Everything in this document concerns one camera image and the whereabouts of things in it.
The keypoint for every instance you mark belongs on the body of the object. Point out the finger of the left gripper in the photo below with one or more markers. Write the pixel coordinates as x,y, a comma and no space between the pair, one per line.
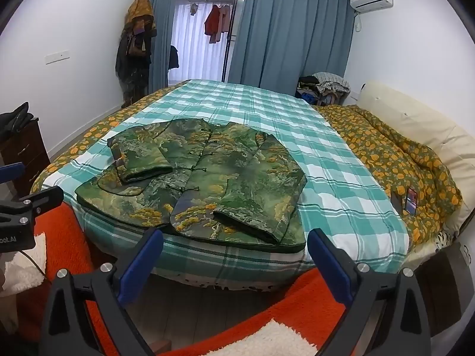
23,212
11,172

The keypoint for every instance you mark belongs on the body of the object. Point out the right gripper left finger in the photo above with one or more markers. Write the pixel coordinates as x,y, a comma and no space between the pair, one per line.
67,328

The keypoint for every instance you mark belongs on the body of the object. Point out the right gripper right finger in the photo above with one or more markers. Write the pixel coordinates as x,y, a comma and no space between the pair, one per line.
401,329

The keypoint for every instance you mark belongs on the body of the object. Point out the green landscape print padded jacket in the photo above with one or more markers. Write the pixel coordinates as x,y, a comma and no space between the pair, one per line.
223,184

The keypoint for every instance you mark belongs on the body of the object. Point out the pile of clothes by bed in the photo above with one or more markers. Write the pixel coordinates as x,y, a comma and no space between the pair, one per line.
322,88

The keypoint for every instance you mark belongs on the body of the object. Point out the dark wooden dresser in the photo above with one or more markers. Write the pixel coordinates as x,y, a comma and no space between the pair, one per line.
26,147

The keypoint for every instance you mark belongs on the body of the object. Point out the black item on dresser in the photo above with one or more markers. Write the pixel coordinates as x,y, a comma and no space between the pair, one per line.
13,122

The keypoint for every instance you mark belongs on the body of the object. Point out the small card on quilt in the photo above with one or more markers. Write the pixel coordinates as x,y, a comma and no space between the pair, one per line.
411,201

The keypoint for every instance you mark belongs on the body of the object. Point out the orange floral green quilt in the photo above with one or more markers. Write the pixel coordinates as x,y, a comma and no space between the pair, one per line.
395,162

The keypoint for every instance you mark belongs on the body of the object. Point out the teal white plaid bed sheet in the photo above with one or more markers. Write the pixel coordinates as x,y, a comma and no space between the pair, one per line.
340,197

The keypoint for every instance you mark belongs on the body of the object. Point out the coats hanging on rack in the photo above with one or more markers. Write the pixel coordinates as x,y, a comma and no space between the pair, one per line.
133,57

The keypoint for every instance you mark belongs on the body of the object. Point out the cream bed headboard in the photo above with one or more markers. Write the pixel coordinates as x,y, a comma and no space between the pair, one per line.
416,121

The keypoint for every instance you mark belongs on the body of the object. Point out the blue curtain left panel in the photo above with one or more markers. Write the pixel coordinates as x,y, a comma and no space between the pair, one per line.
163,11

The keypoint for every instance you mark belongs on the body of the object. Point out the blue curtain panel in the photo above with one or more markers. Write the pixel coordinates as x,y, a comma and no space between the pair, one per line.
163,11
279,41

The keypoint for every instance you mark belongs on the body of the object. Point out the red garment hanging outside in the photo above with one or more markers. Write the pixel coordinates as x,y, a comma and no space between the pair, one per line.
217,22

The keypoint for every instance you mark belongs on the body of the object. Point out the blue curtain right panel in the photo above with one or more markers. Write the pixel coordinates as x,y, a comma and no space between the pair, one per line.
279,41

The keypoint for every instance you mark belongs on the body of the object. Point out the white wall switch plate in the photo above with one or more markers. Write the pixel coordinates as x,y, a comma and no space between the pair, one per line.
56,57

